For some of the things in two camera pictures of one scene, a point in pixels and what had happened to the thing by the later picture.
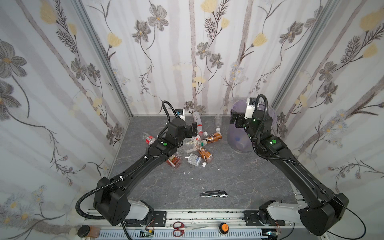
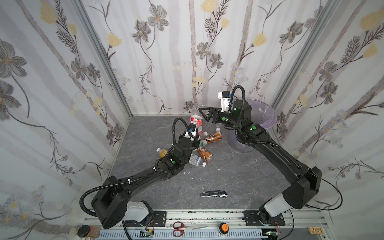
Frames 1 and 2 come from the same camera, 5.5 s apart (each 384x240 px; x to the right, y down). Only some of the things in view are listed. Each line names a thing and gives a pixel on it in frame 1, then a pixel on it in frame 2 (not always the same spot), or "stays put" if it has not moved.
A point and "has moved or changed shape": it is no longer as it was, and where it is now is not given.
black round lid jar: [83, 231] stays put
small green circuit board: [146, 234] stays put
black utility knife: [219, 193] stays put
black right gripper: [236, 119] → [216, 115]
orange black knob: [224, 228] stays put
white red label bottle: [197, 118] has moved or changed shape
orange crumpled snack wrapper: [213, 138] stays put
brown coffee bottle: [205, 154] stays put
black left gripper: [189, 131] → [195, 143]
